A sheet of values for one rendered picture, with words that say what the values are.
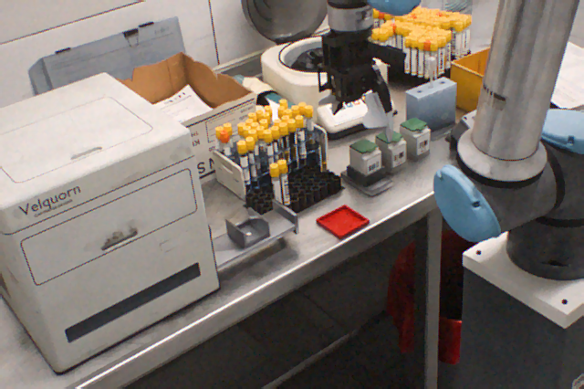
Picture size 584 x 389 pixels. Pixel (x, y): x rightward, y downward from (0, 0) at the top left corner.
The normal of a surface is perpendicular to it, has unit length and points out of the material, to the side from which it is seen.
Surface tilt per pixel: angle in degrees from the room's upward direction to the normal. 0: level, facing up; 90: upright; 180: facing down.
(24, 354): 0
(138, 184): 90
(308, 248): 0
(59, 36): 90
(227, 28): 90
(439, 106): 90
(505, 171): 54
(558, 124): 7
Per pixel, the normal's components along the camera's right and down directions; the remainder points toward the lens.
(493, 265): -0.09, -0.83
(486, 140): -0.77, 0.44
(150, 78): 0.59, 0.37
